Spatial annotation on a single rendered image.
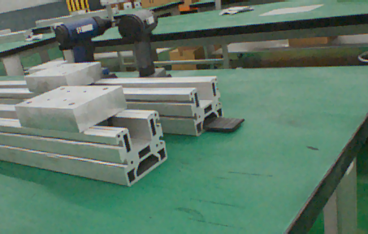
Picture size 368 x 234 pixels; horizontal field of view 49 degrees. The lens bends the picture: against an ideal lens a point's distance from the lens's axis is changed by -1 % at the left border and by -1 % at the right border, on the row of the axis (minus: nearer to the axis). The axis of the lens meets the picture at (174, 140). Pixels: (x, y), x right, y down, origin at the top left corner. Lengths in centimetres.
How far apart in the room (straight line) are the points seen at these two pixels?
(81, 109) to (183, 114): 20
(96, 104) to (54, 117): 7
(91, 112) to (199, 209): 24
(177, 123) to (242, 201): 28
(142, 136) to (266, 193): 23
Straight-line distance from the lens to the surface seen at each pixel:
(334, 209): 100
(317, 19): 198
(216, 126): 75
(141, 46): 98
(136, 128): 65
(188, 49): 500
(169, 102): 76
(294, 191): 53
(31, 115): 71
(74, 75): 94
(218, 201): 53
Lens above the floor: 105
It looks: 21 degrees down
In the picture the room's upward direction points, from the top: 12 degrees counter-clockwise
